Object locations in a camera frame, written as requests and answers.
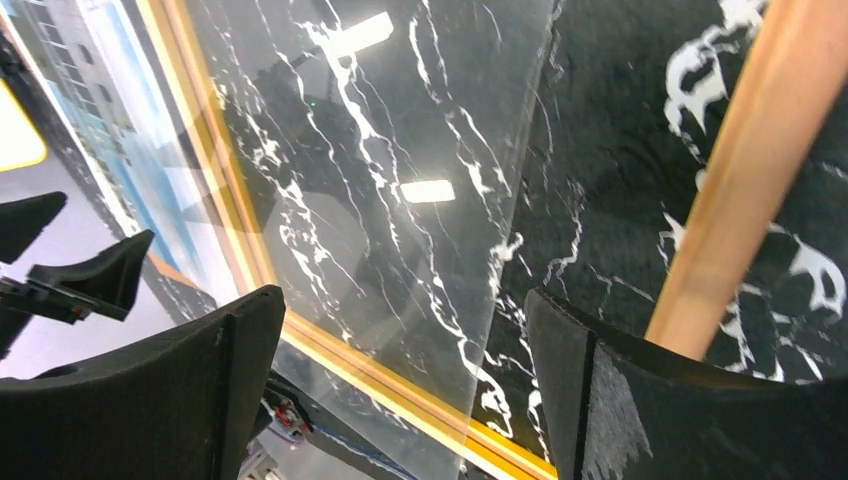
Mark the clear acrylic sheet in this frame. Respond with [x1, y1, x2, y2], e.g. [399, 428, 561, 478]
[85, 1, 553, 479]

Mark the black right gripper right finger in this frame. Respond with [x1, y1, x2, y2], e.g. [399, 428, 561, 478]
[524, 288, 847, 479]

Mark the brown backing board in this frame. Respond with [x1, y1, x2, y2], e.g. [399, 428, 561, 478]
[147, 253, 198, 289]

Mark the yellow wooden picture frame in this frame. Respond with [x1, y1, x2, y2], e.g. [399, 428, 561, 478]
[165, 1, 847, 479]

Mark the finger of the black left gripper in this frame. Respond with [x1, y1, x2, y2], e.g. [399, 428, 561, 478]
[1, 230, 155, 324]
[1, 192, 67, 264]

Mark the building photo print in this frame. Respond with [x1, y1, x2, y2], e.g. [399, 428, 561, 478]
[1, 1, 248, 302]

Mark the yellow-rimmed whiteboard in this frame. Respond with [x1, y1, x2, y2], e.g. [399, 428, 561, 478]
[0, 79, 48, 172]

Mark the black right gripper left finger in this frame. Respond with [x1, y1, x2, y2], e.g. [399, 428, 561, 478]
[1, 285, 285, 479]

